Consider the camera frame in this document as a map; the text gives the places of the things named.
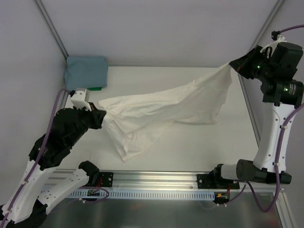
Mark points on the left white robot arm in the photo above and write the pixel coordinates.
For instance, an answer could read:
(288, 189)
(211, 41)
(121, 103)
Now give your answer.
(27, 208)

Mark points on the white t-shirt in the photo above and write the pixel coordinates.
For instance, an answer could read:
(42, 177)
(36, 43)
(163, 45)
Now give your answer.
(136, 122)

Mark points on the folded green t-shirt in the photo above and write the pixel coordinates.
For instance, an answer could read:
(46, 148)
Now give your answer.
(95, 88)

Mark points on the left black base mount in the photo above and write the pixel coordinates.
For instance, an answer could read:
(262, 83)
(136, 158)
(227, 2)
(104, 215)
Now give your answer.
(102, 179)

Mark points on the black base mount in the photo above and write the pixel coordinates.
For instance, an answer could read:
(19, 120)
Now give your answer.
(213, 180)
(102, 179)

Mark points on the left aluminium frame post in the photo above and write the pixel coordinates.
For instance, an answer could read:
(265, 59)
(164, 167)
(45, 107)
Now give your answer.
(51, 27)

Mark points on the white slotted cable duct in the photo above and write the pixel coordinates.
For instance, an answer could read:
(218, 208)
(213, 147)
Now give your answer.
(143, 194)

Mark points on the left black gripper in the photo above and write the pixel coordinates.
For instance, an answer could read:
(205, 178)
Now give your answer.
(95, 118)

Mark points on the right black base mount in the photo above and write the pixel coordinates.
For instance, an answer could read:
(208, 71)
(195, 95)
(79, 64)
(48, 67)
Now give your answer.
(213, 180)

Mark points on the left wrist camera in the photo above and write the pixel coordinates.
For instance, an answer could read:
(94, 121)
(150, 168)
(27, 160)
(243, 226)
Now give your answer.
(80, 99)

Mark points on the aluminium frame post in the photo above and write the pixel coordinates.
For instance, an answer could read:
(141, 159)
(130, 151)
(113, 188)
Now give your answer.
(51, 27)
(268, 21)

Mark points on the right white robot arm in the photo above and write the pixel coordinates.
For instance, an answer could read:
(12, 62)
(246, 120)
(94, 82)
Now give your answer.
(281, 101)

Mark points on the aluminium mounting rail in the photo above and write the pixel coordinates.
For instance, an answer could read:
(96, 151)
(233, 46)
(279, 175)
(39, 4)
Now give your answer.
(150, 181)

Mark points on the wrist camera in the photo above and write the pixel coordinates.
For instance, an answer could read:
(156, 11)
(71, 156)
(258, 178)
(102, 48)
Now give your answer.
(80, 99)
(277, 37)

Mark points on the right aluminium frame post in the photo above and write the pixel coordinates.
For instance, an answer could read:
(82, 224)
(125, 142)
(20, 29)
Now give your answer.
(268, 21)

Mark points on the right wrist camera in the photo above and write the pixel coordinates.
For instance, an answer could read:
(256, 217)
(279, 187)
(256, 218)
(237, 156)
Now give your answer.
(277, 37)

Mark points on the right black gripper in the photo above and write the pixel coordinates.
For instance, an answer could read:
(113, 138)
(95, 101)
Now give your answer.
(243, 67)

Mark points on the folded blue t-shirt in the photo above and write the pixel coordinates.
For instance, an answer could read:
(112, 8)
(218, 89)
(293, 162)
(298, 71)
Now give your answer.
(86, 72)

